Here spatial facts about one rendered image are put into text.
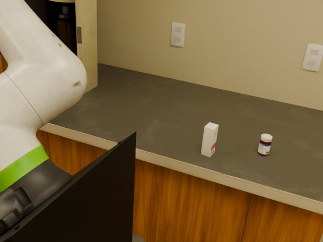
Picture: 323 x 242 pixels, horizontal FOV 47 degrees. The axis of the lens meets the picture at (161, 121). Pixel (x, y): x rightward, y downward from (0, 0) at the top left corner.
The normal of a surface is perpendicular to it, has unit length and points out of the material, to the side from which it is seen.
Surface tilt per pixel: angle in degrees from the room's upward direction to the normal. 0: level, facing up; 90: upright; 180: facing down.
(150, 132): 0
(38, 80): 55
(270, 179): 0
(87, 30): 90
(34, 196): 35
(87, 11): 90
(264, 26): 90
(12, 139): 45
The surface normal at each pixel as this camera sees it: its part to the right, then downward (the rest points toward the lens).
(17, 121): 0.58, 0.37
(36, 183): 0.25, -0.48
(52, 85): 0.43, 0.10
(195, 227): -0.40, 0.40
